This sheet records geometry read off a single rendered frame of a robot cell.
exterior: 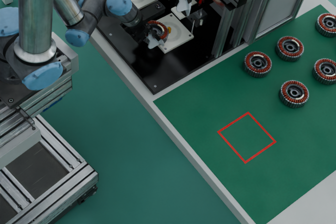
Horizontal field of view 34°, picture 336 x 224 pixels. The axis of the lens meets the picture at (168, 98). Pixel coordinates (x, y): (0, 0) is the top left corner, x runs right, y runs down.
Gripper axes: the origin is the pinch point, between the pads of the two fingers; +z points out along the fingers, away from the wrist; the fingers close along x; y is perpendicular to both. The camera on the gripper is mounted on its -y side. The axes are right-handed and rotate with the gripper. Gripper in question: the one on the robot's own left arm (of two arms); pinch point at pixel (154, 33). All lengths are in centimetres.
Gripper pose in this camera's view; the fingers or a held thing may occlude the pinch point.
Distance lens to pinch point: 218.7
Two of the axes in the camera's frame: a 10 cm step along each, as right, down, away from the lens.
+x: 6.1, 7.0, -3.8
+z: 3.0, 2.4, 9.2
